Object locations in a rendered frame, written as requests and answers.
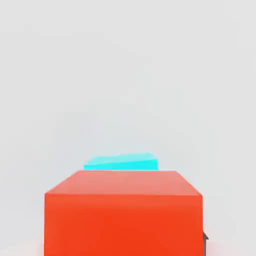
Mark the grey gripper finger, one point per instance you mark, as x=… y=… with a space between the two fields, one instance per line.
x=204 y=245

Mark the small red cube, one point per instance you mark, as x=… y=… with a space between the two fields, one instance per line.
x=123 y=220

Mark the small cyan cube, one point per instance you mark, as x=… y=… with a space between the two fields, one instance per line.
x=122 y=163

